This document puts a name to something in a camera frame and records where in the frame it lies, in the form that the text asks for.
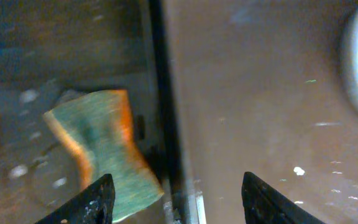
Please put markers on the large brown serving tray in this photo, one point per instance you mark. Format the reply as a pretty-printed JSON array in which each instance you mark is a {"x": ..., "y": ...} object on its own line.
[{"x": 257, "y": 88}]

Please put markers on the green and orange sponge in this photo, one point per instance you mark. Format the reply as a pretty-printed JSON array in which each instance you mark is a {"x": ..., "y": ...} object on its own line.
[{"x": 97, "y": 131}]

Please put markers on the small black tray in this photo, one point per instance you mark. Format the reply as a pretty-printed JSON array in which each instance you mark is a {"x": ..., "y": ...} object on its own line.
[{"x": 55, "y": 51}]

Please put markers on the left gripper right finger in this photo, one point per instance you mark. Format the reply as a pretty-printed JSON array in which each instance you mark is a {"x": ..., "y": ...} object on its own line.
[{"x": 265, "y": 205}]

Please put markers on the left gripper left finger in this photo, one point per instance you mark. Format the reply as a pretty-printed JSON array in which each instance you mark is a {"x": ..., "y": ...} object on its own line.
[{"x": 94, "y": 205}]

